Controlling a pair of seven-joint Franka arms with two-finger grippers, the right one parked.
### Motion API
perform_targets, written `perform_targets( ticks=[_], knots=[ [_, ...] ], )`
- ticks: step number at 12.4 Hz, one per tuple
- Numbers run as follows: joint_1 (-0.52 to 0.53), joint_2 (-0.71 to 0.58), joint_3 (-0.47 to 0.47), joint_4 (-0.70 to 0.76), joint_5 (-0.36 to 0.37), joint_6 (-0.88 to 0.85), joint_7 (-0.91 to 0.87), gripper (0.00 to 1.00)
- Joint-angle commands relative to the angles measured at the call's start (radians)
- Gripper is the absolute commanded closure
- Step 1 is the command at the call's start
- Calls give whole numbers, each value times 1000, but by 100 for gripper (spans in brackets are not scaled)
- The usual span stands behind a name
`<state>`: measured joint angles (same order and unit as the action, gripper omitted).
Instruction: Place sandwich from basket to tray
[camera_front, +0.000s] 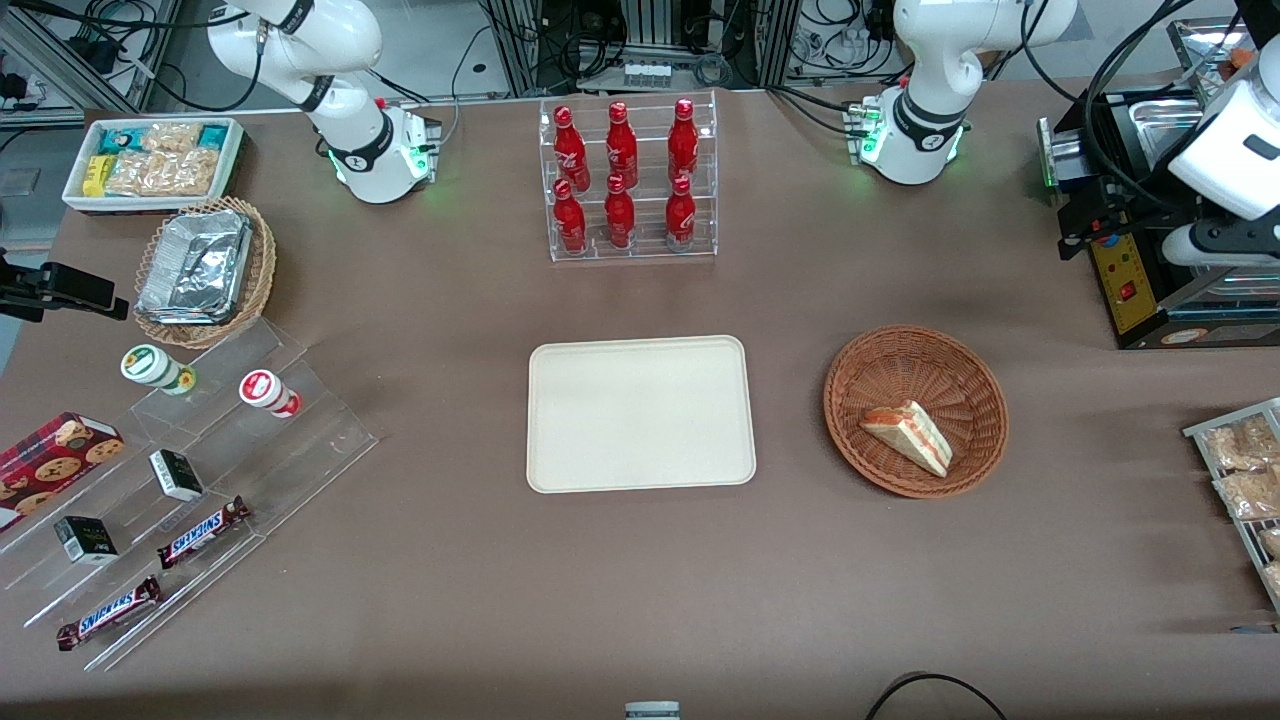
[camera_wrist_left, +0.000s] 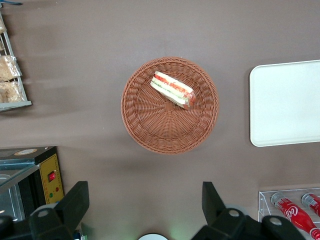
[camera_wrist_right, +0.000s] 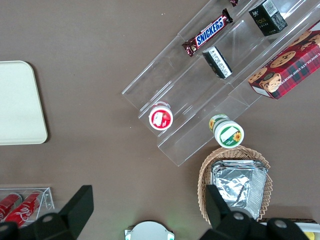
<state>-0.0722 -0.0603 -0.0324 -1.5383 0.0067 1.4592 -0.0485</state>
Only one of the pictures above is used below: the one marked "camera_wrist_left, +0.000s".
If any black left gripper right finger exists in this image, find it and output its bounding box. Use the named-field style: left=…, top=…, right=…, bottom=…
left=191, top=181, right=263, bottom=240

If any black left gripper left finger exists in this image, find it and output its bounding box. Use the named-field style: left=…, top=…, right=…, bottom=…
left=28, top=181, right=90, bottom=240

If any triangle sandwich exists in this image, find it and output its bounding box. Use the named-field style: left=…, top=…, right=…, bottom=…
left=149, top=70, right=196, bottom=110

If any round brown wicker basket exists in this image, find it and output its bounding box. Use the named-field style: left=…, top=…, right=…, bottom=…
left=120, top=56, right=220, bottom=155

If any tray of wrapped pastries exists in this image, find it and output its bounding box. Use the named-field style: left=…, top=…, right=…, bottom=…
left=0, top=9, right=33, bottom=112

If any beige plastic tray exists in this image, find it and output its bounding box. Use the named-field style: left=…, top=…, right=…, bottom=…
left=249, top=59, right=320, bottom=148

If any clear acrylic bottle rack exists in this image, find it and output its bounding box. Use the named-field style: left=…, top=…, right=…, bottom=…
left=258, top=187, right=320, bottom=224

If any black food warmer yellow panel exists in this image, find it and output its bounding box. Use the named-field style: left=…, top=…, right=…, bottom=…
left=0, top=146, right=65, bottom=223

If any steel pan in warmer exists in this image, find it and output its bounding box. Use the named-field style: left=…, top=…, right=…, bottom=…
left=0, top=174, right=26, bottom=221

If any red cola bottle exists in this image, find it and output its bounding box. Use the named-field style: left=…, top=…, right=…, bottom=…
left=301, top=192, right=320, bottom=217
left=270, top=192, right=320, bottom=240

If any clear bag of rice crackers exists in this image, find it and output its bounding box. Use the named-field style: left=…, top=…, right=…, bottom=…
left=0, top=55, right=23, bottom=82
left=0, top=81, right=26, bottom=104

